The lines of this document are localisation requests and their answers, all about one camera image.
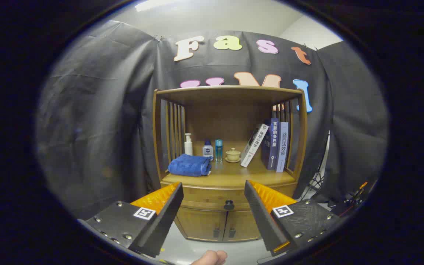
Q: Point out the white book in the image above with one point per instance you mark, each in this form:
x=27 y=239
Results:
x=253 y=145

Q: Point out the blue folded towel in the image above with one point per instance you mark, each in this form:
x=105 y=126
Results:
x=190 y=165

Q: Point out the wooden drawer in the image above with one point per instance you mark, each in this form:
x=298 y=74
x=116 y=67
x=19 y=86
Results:
x=212 y=195

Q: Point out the wooden cabinet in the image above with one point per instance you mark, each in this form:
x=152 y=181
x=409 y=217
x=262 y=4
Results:
x=226 y=117

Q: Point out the black drawer knob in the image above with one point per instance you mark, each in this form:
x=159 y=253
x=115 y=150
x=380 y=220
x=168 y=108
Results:
x=229 y=205

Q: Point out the clear blue bottle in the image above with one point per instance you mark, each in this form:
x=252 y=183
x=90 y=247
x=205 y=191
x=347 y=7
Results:
x=218 y=150

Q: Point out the white pump bottle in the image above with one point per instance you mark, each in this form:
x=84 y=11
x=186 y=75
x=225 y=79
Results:
x=188 y=145

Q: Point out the dark blue book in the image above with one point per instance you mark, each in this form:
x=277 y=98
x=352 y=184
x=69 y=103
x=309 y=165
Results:
x=271 y=143

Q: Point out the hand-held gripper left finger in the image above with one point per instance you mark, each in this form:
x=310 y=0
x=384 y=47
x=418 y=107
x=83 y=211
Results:
x=164 y=221

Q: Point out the black device with orange part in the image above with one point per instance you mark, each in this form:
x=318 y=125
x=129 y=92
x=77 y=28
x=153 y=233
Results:
x=355 y=197

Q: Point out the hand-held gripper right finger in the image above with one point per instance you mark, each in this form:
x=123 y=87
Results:
x=261 y=217

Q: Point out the pale lavender book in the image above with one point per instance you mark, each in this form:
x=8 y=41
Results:
x=282 y=147

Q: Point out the white bottle with blue cap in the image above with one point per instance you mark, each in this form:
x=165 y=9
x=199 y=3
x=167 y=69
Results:
x=207 y=150

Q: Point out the beige lidded teacup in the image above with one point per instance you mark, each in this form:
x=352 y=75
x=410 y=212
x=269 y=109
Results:
x=233 y=154

